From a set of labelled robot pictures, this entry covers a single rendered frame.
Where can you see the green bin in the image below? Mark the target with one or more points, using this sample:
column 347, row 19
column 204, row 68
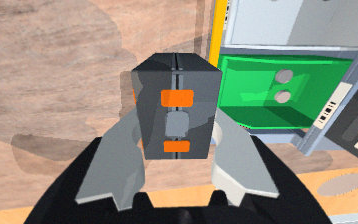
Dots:
column 248, row 88

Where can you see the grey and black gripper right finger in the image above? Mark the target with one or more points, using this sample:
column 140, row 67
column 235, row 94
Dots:
column 253, row 177

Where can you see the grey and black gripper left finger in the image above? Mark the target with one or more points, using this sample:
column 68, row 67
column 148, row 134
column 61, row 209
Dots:
column 103, row 179

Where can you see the white disc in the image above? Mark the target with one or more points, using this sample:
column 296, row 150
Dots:
column 282, row 96

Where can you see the yellow bar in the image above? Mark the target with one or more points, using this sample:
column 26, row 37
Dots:
column 218, row 22

